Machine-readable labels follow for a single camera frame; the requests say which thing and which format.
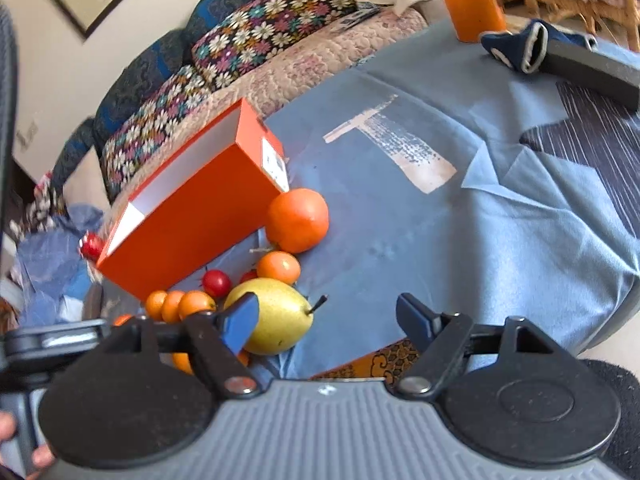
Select person's hand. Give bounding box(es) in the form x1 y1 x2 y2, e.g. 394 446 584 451
0 410 57 476

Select small mandarin front right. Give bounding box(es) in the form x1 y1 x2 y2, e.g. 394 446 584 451
171 349 252 377

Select small mandarin centre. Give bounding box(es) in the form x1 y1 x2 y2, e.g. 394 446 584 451
178 290 216 320

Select red cherry tomato right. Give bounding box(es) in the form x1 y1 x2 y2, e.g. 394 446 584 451
201 269 233 300

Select red cherry tomato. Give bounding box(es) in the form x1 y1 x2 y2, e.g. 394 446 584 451
201 269 233 300
239 269 258 284

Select yellow pear right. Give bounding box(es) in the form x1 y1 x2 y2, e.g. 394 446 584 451
224 278 314 356

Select small mandarin back left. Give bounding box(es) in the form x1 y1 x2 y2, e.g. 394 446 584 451
144 290 167 322

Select red cherry tomato centre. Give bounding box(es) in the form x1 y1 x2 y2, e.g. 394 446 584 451
239 269 258 284

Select blue checked blanket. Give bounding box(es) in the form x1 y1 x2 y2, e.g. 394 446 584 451
16 204 103 327

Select small mandarin near pear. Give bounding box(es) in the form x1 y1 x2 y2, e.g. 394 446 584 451
256 250 302 285

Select small mandarin front left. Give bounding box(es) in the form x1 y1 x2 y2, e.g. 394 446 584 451
113 314 134 326

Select red soda can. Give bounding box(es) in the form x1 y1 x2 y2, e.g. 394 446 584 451
79 232 105 263

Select orange cardboard box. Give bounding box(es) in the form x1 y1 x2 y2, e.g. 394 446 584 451
96 99 290 299

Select large orange right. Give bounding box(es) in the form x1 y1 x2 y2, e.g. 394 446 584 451
265 188 330 254

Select blue patterned tablecloth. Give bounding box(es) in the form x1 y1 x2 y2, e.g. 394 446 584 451
209 23 639 378

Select floral cushion left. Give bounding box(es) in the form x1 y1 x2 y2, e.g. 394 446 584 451
101 65 212 203

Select floral cushion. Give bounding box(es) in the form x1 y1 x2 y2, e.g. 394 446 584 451
101 65 212 203
192 0 357 90

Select beige quilted sofa cover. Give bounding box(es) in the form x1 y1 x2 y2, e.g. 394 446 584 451
100 9 427 235

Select dark blue sofa backrest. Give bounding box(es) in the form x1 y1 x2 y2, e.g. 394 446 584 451
51 0 250 192

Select navy blue white sock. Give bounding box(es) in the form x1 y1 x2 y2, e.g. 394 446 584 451
480 20 598 75

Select orange plastic cup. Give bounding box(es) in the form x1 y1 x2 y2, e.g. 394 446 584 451
444 0 506 44

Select magazine on sofa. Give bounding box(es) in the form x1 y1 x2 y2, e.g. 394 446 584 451
333 2 381 34

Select floral cushion right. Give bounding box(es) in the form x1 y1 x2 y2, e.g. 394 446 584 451
192 0 357 90

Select brown patterned strap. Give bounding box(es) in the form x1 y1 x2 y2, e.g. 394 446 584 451
309 337 422 387

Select black braided cable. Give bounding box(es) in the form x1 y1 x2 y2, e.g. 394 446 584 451
0 4 20 241

